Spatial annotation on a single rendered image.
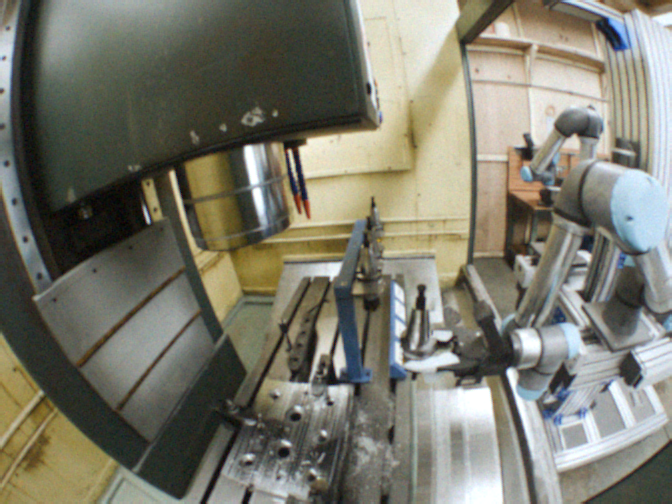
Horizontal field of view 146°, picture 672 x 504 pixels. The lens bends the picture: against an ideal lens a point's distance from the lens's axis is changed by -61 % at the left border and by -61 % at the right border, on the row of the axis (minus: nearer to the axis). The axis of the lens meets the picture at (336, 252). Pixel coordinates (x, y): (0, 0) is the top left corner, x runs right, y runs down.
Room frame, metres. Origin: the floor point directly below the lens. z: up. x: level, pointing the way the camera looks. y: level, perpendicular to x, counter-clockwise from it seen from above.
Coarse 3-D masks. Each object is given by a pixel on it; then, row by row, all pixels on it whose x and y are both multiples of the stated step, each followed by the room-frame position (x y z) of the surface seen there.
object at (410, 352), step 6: (432, 330) 0.32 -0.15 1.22; (402, 336) 0.32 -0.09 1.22; (402, 342) 0.32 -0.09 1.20; (432, 342) 0.29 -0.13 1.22; (402, 348) 0.30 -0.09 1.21; (408, 348) 0.29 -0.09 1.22; (414, 348) 0.29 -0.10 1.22; (420, 348) 0.28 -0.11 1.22; (426, 348) 0.28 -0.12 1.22; (432, 348) 0.28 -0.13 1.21; (402, 354) 0.30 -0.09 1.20; (408, 354) 0.29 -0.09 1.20; (414, 354) 0.28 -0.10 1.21; (420, 354) 0.28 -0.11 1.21; (426, 354) 0.28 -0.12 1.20; (432, 354) 0.29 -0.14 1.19; (414, 360) 0.28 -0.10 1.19; (420, 360) 0.28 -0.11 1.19
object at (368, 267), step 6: (372, 246) 0.54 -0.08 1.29; (366, 252) 0.53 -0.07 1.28; (372, 252) 0.53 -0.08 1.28; (360, 258) 0.55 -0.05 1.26; (366, 258) 0.53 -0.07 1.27; (372, 258) 0.53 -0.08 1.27; (360, 264) 0.54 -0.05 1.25; (366, 264) 0.53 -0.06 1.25; (372, 264) 0.53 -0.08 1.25; (360, 270) 0.54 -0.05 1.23; (366, 270) 0.53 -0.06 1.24; (372, 270) 0.53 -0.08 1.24; (366, 276) 0.52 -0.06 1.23
